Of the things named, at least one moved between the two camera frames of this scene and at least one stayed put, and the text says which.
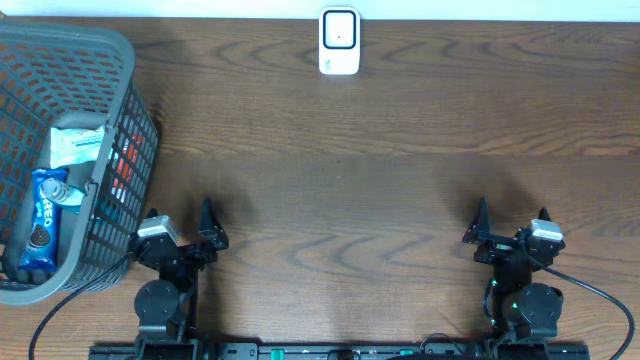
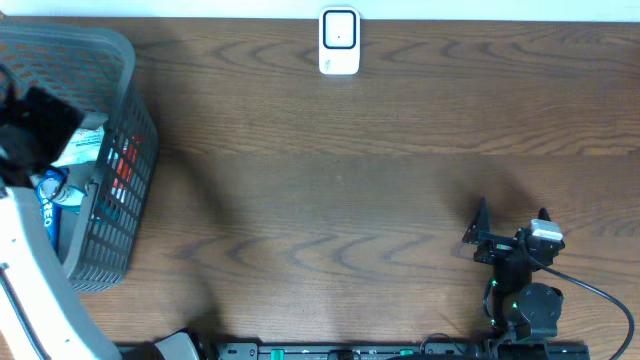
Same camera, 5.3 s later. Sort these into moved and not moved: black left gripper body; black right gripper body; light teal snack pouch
Moved: black left gripper body
Not moved: light teal snack pouch; black right gripper body
